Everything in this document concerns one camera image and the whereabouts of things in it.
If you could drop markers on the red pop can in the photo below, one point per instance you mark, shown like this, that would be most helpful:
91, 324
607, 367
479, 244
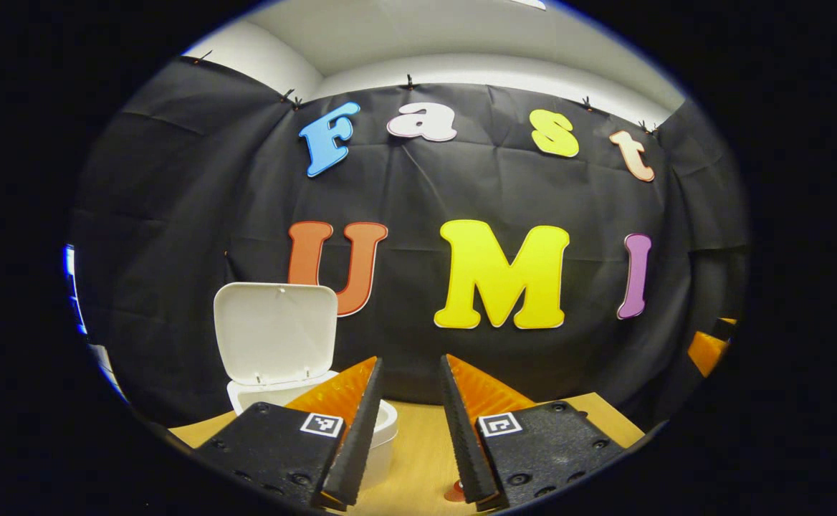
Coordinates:
454, 493

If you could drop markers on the white desktop garbage bin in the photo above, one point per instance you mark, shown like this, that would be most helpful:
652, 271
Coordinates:
275, 330

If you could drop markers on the wooden desktop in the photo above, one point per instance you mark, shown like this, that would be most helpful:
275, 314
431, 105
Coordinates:
426, 444

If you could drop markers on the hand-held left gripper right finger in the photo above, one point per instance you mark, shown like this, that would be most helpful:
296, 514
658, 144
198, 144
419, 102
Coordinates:
461, 444

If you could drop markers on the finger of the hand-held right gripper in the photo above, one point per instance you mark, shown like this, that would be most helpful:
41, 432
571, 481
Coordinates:
706, 352

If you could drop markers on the black backdrop cloth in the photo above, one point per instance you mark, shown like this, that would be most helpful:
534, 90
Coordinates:
461, 186

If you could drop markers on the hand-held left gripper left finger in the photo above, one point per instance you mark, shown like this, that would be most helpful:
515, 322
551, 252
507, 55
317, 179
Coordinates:
357, 444

